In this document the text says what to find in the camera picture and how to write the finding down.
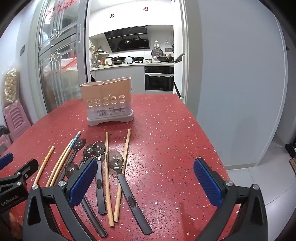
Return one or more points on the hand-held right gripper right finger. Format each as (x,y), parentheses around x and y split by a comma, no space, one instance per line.
(208,183)

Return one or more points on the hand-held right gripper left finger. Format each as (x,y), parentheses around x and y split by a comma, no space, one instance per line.
(84,180)

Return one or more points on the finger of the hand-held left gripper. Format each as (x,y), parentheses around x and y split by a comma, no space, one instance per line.
(27,167)
(5,159)

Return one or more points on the plain bamboo chopstick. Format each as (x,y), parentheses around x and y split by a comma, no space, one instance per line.
(59,172)
(45,164)
(107,173)
(126,148)

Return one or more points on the bamboo chopstick with patterned tip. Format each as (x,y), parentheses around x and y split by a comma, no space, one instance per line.
(69,148)

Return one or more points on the beige plastic utensil holder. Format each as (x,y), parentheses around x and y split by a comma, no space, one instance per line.
(106,90)

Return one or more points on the person's left hand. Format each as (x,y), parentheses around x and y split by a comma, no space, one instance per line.
(15,222)

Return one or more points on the small pink plastic stool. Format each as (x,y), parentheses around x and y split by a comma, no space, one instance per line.
(4,144)

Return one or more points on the black bag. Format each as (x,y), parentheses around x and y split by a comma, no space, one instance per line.
(3,131)

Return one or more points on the large pink plastic stool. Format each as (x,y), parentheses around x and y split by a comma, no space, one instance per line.
(16,118)

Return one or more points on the bag of beige balls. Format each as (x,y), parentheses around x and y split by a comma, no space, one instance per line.
(9,85)

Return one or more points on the dark box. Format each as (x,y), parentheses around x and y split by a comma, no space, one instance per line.
(291,150)

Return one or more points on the white kitchen cabinet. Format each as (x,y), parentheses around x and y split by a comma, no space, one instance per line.
(115,75)

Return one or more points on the glass sliding door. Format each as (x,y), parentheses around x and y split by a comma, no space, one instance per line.
(60,58)

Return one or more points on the black built-in oven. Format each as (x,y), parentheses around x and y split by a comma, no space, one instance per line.
(159,78)

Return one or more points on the spice rack with bottles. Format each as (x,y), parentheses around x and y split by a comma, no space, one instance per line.
(99,58)

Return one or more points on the black wok with lid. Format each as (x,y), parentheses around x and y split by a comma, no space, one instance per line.
(118,59)

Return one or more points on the black wok with utensils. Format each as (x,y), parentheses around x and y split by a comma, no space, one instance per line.
(165,58)

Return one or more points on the black frying pan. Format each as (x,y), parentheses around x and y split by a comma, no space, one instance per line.
(137,59)

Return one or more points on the round pan lid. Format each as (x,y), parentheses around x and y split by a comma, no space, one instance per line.
(156,53)

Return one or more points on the black range hood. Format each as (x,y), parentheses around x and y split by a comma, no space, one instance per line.
(129,41)

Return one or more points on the black wall switch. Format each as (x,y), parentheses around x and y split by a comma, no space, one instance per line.
(22,50)

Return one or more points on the red paper wall decoration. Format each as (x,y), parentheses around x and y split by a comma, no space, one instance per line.
(112,16)
(146,9)

